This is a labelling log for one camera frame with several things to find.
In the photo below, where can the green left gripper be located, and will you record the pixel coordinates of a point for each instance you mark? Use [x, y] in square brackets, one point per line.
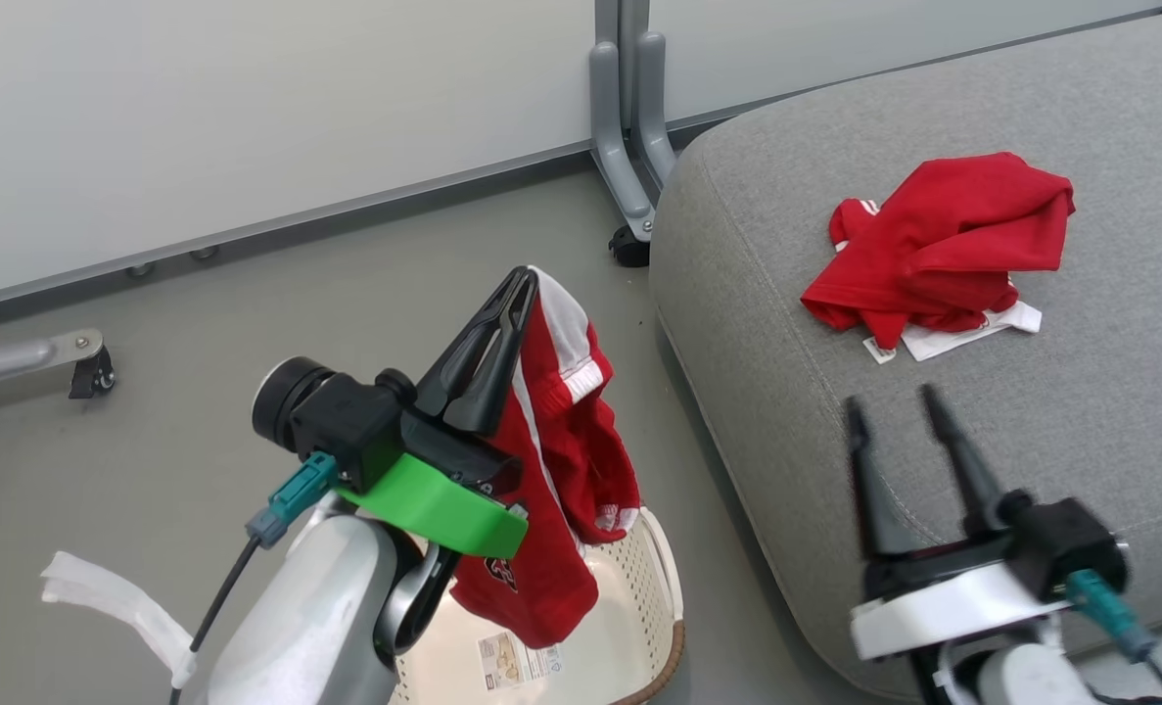
[443, 514]

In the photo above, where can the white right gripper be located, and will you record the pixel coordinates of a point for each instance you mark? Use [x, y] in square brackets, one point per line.
[933, 612]

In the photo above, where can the red white-striped shorts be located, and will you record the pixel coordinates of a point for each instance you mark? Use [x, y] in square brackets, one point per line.
[551, 548]

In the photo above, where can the red shirt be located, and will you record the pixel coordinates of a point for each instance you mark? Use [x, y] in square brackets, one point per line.
[943, 235]

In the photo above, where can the grey fabric sofa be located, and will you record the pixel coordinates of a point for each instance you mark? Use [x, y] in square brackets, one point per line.
[1109, 411]

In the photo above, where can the black caster wheel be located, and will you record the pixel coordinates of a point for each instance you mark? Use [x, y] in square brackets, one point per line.
[629, 248]
[96, 377]

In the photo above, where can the grey curved partition foot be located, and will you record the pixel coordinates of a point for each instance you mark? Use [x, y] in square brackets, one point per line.
[652, 117]
[610, 147]

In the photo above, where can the paper label sticker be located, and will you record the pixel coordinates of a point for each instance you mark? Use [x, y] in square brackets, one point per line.
[517, 661]

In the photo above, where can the white brown-rimmed laundry basket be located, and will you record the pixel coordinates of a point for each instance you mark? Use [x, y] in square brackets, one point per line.
[629, 627]

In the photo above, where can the white tape strip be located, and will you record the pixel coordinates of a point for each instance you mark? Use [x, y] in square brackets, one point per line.
[120, 597]

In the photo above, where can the grey long partition foot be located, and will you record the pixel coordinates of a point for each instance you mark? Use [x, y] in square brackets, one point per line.
[13, 357]

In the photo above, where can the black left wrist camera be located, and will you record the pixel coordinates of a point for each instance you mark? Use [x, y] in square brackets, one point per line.
[336, 421]

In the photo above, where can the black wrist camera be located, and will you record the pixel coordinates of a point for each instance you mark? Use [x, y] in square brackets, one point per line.
[1065, 543]
[336, 421]

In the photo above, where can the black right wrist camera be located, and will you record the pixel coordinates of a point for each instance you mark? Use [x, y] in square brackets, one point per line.
[1065, 543]

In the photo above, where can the grey partition base rail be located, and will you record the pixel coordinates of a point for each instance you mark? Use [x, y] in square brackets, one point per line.
[297, 220]
[884, 69]

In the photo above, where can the grey partition frame post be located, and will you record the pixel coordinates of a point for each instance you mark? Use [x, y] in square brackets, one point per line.
[622, 20]

